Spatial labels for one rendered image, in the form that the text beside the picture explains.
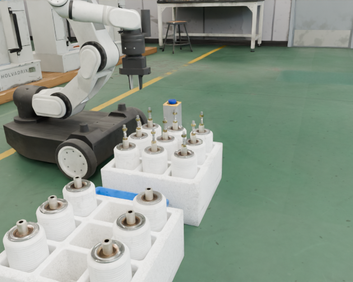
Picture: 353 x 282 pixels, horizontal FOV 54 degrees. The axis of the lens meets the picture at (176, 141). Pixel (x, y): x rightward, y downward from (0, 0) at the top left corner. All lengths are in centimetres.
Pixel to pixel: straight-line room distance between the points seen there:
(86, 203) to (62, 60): 291
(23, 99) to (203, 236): 123
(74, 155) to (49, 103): 36
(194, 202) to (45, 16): 304
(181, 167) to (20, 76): 245
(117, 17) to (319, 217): 104
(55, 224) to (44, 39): 314
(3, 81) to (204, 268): 260
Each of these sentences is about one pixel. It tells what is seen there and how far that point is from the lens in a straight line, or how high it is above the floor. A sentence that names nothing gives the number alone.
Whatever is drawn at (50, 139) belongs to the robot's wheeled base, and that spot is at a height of 17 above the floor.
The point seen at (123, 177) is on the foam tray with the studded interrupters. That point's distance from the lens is 131.
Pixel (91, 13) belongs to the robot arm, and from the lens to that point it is 132.
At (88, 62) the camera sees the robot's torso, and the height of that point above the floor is 52.
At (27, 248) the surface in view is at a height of 23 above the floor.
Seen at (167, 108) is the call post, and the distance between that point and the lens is 164.
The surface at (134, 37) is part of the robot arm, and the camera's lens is 130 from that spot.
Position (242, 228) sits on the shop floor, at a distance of 131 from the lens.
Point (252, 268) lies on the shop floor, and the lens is 116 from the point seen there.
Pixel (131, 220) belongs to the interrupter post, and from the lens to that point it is 89.
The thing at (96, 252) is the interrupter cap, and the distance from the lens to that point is 83.
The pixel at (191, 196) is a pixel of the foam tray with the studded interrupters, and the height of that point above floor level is 13.
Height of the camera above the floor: 77
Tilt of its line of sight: 22 degrees down
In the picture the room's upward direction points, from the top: 1 degrees counter-clockwise
